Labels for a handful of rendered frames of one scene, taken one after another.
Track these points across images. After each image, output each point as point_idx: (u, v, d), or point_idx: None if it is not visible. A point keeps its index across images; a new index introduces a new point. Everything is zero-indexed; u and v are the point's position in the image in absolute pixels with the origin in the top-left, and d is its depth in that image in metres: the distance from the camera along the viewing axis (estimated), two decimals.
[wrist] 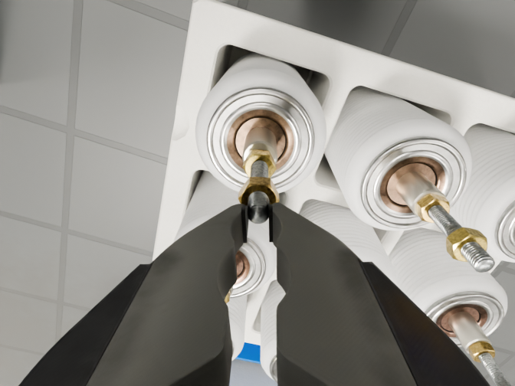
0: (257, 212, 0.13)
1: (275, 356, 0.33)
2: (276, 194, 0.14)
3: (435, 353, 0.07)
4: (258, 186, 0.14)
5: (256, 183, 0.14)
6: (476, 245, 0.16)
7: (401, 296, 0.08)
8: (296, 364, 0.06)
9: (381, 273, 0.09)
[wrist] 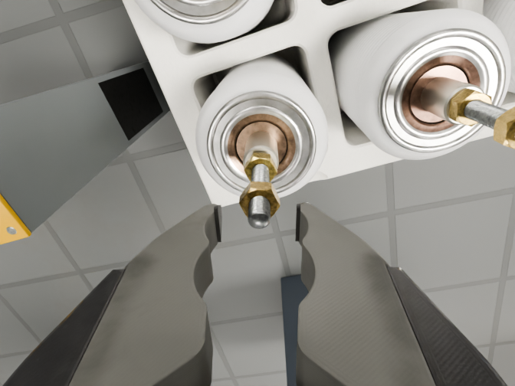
0: (261, 219, 0.13)
1: None
2: (272, 214, 0.15)
3: (463, 366, 0.06)
4: (273, 198, 0.14)
5: (274, 194, 0.14)
6: None
7: (430, 305, 0.08)
8: (316, 362, 0.06)
9: (409, 280, 0.08)
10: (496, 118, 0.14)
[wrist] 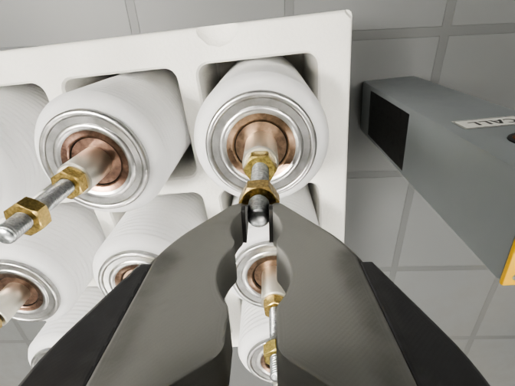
0: (254, 218, 0.13)
1: (9, 261, 0.27)
2: (260, 185, 0.14)
3: (435, 353, 0.07)
4: (244, 197, 0.14)
5: (241, 198, 0.14)
6: None
7: (401, 296, 0.08)
8: (296, 364, 0.06)
9: (381, 273, 0.09)
10: (50, 210, 0.17)
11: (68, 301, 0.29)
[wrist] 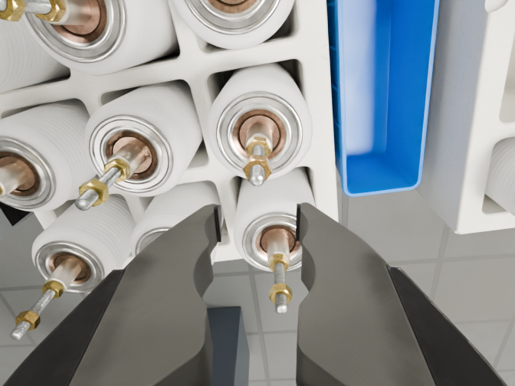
0: (13, 335, 0.27)
1: None
2: (31, 318, 0.28)
3: (463, 366, 0.06)
4: (19, 318, 0.28)
5: (18, 318, 0.28)
6: None
7: (430, 305, 0.08)
8: (316, 362, 0.06)
9: (409, 280, 0.08)
10: None
11: (211, 120, 0.27)
